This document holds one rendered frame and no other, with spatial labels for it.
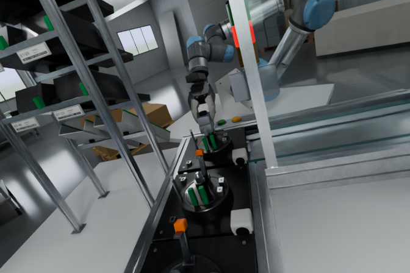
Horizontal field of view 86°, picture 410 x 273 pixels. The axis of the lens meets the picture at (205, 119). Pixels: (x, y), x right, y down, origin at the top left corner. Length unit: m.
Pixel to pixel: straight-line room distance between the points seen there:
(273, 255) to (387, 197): 0.37
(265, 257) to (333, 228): 0.23
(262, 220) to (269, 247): 0.06
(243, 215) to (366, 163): 0.38
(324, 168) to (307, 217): 0.14
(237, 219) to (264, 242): 0.07
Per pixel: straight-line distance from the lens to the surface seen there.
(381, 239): 0.66
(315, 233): 0.65
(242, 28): 0.54
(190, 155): 0.84
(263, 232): 0.53
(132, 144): 1.00
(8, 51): 0.73
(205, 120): 0.76
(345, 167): 0.73
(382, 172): 0.78
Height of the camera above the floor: 1.38
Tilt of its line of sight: 22 degrees down
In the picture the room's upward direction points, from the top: 18 degrees counter-clockwise
